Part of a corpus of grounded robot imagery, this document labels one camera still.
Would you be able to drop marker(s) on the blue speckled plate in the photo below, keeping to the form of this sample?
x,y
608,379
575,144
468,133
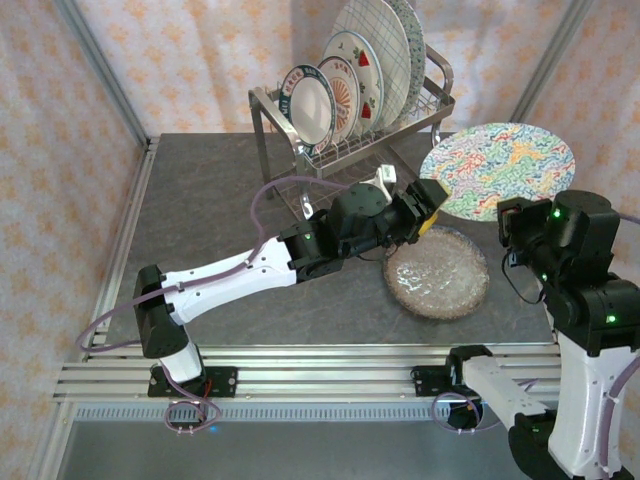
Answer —
x,y
417,50

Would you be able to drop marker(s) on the aluminium table edge rail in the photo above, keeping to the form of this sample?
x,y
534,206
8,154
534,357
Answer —
x,y
135,200

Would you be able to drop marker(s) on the blue grid line plate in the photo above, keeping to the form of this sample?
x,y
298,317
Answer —
x,y
385,40

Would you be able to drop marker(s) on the orange sunburst plate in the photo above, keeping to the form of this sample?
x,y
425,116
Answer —
x,y
345,95

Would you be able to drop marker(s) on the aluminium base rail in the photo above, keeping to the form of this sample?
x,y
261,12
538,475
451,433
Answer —
x,y
325,375

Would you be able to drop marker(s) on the strawberry print plate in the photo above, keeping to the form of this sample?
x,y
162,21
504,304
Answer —
x,y
367,65

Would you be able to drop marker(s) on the stainless steel dish rack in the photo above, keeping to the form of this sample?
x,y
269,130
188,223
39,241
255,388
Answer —
x,y
261,145

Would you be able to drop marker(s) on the colourful squiggle pattern plate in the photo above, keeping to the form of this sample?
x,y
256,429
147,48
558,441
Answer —
x,y
500,160

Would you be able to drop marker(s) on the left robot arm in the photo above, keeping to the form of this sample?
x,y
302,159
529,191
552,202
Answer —
x,y
225,275

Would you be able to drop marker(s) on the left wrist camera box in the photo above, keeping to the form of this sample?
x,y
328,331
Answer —
x,y
386,175

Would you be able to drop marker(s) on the aluminium frame post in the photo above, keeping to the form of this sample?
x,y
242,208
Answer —
x,y
545,65
100,65

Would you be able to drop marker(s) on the green rimmed white plate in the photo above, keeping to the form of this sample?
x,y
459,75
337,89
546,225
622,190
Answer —
x,y
312,107

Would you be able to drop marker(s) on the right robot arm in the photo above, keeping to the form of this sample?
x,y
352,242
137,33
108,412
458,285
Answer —
x,y
580,400

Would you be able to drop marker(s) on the clear glass plate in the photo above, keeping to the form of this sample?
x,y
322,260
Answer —
x,y
435,280

